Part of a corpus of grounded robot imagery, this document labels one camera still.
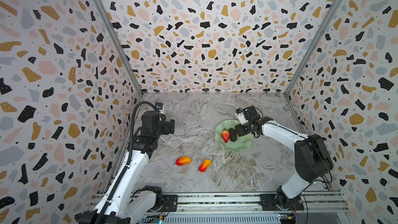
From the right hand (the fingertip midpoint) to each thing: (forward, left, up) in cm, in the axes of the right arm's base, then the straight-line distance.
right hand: (238, 125), depth 93 cm
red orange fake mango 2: (-22, +20, -6) cm, 30 cm away
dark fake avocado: (-5, +3, -4) cm, 7 cm away
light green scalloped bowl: (-9, -2, -8) cm, 12 cm away
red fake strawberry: (-5, +8, -3) cm, 10 cm away
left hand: (-6, +41, +16) cm, 45 cm away
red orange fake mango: (-20, +32, -6) cm, 38 cm away
